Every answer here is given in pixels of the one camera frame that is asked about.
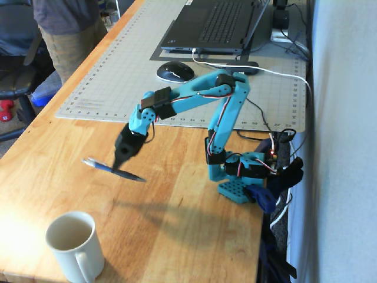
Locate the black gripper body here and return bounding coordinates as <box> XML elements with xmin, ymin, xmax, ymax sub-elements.
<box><xmin>114</xmin><ymin>123</ymin><xmax>147</xmax><ymax>160</ymax></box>

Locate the blue pen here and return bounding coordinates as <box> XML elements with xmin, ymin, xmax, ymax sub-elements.
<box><xmin>81</xmin><ymin>158</ymin><xmax>147</xmax><ymax>183</ymax></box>

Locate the white ceramic mug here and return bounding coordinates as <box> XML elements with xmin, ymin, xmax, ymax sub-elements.
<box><xmin>45</xmin><ymin>210</ymin><xmax>105</xmax><ymax>283</ymax></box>

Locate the grey cutting mat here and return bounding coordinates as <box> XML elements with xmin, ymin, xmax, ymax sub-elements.
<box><xmin>55</xmin><ymin>0</ymin><xmax>307</xmax><ymax>133</ymax></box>

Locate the black computer mouse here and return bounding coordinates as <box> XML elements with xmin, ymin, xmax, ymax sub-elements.
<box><xmin>156</xmin><ymin>61</ymin><xmax>196</xmax><ymax>84</ymax></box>

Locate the red dumbbell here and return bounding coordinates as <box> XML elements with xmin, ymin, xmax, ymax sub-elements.
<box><xmin>0</xmin><ymin>99</ymin><xmax>15</xmax><ymax>123</ymax></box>

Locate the person in khaki trousers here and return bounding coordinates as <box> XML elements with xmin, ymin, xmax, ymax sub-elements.
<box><xmin>32</xmin><ymin>0</ymin><xmax>108</xmax><ymax>85</ymax></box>

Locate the black office chair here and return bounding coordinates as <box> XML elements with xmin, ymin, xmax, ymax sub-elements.
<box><xmin>0</xmin><ymin>0</ymin><xmax>56</xmax><ymax>142</ymax></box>

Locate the black usb hub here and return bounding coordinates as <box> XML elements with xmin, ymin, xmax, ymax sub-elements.
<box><xmin>225</xmin><ymin>61</ymin><xmax>260</xmax><ymax>76</ymax></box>

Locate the motor controller board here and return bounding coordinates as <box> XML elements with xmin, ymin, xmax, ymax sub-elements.
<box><xmin>266</xmin><ymin>147</ymin><xmax>280</xmax><ymax>167</ymax></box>

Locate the blue clamp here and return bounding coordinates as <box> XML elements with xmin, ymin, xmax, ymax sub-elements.
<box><xmin>244</xmin><ymin>184</ymin><xmax>277</xmax><ymax>213</ymax></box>

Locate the dark grey laptop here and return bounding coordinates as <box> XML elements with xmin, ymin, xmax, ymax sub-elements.
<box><xmin>160</xmin><ymin>0</ymin><xmax>270</xmax><ymax>55</ymax></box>

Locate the black clamp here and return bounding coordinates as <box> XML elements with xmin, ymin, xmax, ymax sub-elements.
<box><xmin>276</xmin><ymin>157</ymin><xmax>305</xmax><ymax>189</ymax></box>

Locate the black stand with silver base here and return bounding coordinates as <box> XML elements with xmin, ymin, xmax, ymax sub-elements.
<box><xmin>270</xmin><ymin>0</ymin><xmax>295</xmax><ymax>42</ymax></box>

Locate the thin black cable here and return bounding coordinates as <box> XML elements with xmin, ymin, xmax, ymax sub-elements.
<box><xmin>237</xmin><ymin>98</ymin><xmax>273</xmax><ymax>141</ymax></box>

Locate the white usb cable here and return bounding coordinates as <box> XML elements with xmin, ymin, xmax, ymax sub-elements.
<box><xmin>191</xmin><ymin>48</ymin><xmax>313</xmax><ymax>139</ymax></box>

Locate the black cable bundle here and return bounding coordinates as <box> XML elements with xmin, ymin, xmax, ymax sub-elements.
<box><xmin>281</xmin><ymin>2</ymin><xmax>310</xmax><ymax>61</ymax></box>

